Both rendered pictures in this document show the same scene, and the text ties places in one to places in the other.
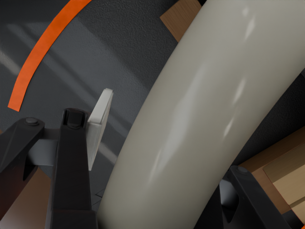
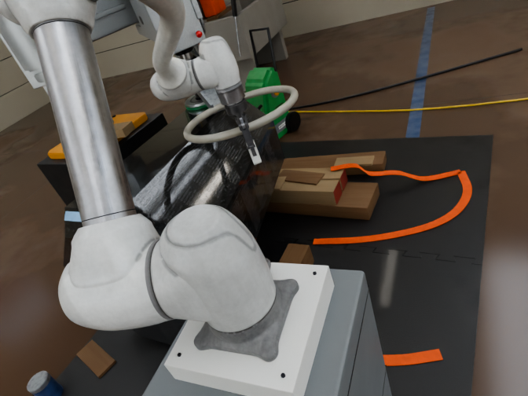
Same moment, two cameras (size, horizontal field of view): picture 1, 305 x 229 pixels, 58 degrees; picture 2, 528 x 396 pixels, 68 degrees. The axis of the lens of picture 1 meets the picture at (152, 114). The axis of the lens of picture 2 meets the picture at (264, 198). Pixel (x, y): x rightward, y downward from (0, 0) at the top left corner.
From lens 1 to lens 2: 136 cm
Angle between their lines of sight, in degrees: 56
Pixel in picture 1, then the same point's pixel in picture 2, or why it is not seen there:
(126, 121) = (375, 280)
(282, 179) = (328, 190)
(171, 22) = not seen: hidden behind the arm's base
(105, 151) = (412, 277)
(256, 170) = (339, 206)
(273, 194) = (346, 192)
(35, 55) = not seen: hidden behind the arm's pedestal
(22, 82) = (408, 358)
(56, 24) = not seen: hidden behind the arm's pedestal
